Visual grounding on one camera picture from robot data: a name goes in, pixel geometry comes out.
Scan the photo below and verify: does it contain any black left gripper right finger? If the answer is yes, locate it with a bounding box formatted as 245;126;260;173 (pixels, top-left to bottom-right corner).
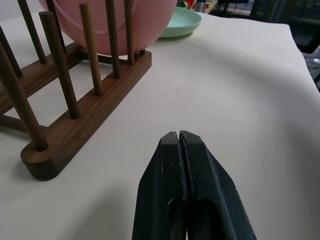
178;129;258;240

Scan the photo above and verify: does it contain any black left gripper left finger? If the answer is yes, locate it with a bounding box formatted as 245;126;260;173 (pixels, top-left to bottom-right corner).
131;130;189;240

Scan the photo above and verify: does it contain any wooden dish rack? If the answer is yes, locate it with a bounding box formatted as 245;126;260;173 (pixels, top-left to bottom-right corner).
0;0;153;181

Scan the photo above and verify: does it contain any green plate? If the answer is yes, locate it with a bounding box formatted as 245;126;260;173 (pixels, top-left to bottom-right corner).
158;6;203;39

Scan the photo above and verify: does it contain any pink plate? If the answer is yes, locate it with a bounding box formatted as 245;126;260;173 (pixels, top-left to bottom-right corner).
38;0;179;57

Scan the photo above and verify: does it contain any silver metal cup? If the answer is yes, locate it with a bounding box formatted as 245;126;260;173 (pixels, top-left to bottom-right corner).
195;0;207;13

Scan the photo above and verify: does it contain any black office chair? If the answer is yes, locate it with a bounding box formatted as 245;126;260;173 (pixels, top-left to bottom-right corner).
249;0;320;54

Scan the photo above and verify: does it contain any red and green object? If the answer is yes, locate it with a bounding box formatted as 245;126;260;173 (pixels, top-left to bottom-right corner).
180;0;198;9

